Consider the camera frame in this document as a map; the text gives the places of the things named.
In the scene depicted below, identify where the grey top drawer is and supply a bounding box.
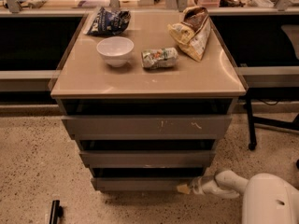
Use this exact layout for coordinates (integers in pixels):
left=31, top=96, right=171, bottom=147
left=62, top=115, right=232, bottom=140

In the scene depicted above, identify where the black table leg frame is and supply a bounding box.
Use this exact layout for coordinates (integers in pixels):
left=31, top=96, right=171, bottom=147
left=242, top=88, right=299, bottom=150

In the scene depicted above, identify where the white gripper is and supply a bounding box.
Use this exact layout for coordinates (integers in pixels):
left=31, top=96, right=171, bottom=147
left=177, top=176, right=218, bottom=195

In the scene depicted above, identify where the grey bottom drawer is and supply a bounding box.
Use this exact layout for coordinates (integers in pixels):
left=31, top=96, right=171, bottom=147
left=91, top=167, right=206, bottom=192

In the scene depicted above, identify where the grey drawer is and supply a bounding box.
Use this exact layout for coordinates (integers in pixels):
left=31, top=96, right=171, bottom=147
left=91, top=167, right=206, bottom=192
left=79, top=150, right=215, bottom=168
left=62, top=115, right=232, bottom=140

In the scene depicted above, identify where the black caster leg bottom left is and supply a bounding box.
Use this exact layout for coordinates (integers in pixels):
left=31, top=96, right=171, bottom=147
left=49, top=200, right=64, bottom=224

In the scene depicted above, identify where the blue chip bag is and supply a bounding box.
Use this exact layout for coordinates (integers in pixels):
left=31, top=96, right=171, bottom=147
left=83, top=7, right=131, bottom=36

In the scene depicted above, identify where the grey middle drawer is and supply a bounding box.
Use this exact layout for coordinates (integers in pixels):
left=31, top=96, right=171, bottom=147
left=79, top=150, right=215, bottom=168

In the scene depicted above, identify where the yellow brown chip bag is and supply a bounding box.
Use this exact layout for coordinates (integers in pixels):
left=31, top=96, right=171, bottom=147
left=167, top=7, right=211, bottom=62

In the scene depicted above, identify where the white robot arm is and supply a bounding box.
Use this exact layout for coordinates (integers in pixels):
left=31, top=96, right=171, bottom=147
left=177, top=169, right=299, bottom=224

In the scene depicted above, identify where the white ceramic bowl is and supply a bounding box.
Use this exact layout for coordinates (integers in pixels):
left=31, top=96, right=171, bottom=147
left=96, top=36, right=135, bottom=67

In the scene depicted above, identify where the crumpled green white packet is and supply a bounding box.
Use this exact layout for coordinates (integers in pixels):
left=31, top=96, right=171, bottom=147
left=141, top=48, right=178, bottom=69

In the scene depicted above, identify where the grey drawer cabinet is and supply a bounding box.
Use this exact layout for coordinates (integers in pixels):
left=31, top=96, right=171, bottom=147
left=49, top=9, right=249, bottom=185

